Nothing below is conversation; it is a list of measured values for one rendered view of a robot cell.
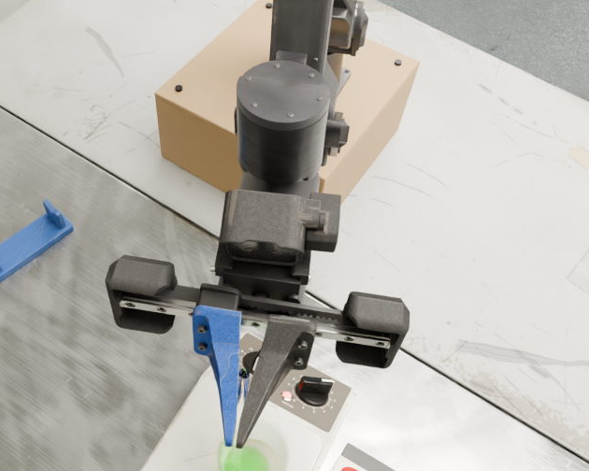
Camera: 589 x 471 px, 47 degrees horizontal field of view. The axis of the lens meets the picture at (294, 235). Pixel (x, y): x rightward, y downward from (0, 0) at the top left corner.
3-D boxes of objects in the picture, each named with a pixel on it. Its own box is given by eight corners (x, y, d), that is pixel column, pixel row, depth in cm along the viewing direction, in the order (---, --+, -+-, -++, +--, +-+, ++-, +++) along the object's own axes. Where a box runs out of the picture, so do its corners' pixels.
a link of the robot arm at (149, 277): (144, 231, 50) (136, 177, 45) (395, 270, 50) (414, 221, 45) (113, 330, 45) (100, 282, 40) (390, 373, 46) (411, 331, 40)
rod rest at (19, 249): (56, 211, 77) (50, 192, 74) (76, 230, 76) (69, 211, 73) (-22, 264, 72) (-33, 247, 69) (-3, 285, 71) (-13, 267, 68)
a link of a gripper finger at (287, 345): (251, 357, 45) (256, 313, 40) (307, 365, 45) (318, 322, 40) (234, 462, 41) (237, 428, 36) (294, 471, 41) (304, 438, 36)
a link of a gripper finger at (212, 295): (199, 310, 45) (198, 279, 42) (337, 332, 45) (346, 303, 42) (193, 337, 44) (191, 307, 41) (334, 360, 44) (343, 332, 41)
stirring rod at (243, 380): (232, 465, 53) (238, 366, 37) (239, 465, 54) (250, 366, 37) (232, 473, 53) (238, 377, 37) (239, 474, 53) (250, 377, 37)
